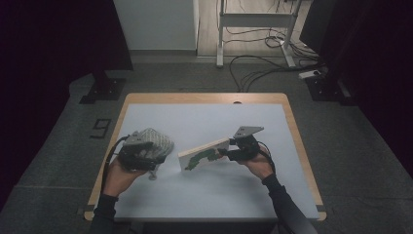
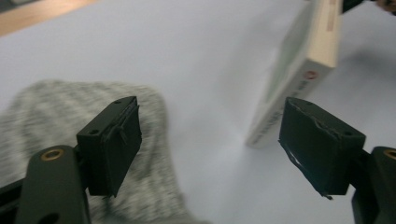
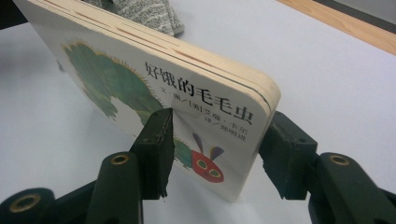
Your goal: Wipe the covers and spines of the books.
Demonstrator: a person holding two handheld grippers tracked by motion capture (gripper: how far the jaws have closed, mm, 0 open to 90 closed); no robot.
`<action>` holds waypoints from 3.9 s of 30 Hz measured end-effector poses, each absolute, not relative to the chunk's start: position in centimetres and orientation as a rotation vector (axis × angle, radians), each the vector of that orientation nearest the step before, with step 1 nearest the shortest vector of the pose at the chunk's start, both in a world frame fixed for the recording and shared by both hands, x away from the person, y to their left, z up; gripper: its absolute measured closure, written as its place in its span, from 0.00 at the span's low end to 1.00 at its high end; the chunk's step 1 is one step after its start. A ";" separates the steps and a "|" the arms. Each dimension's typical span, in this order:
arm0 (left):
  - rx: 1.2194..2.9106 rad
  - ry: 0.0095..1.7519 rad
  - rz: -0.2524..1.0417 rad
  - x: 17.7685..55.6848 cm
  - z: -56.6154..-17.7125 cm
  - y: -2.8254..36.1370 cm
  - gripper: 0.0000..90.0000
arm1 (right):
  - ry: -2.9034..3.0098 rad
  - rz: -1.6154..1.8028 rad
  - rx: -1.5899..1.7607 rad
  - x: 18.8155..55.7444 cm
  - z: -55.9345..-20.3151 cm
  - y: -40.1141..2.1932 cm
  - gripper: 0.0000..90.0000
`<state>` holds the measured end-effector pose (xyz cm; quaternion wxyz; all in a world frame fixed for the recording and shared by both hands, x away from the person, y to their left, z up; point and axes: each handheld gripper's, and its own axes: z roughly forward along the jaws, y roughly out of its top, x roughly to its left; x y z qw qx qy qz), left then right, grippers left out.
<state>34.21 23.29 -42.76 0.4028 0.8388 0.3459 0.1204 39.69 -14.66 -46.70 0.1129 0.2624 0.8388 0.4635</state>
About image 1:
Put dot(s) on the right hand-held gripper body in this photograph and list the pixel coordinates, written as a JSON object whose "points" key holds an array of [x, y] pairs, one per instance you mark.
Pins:
{"points": [[246, 148]]}

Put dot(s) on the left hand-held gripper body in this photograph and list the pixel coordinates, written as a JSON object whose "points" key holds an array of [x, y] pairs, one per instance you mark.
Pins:
{"points": [[136, 156]]}

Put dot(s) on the white picture book green print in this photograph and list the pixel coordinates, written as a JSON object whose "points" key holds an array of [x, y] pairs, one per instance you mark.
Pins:
{"points": [[201, 152]]}

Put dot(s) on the person's right hand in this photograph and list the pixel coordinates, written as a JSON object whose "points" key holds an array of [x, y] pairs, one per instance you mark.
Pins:
{"points": [[261, 165]]}

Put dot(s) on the person's left hand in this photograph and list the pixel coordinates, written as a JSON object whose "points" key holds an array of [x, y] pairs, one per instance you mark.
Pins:
{"points": [[121, 178]]}

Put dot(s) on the white table mat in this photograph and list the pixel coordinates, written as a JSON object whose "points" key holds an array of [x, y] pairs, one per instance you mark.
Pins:
{"points": [[195, 117]]}

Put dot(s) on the wooden table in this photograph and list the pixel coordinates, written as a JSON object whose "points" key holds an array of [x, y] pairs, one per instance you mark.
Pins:
{"points": [[207, 97]]}

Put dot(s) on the black tape strip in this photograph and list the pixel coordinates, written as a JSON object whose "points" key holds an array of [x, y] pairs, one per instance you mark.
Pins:
{"points": [[87, 208], [320, 208]]}

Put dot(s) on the black stand base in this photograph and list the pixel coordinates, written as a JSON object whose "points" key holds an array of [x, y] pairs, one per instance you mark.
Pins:
{"points": [[105, 89], [324, 89]]}

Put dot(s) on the white power strip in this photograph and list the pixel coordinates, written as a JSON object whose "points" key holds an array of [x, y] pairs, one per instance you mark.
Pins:
{"points": [[309, 74]]}

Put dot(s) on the white cabinet panel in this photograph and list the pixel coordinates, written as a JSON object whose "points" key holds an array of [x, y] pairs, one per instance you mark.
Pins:
{"points": [[156, 22]]}

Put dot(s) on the white metal desk frame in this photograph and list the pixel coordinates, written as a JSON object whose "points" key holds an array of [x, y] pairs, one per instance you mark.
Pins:
{"points": [[256, 20]]}

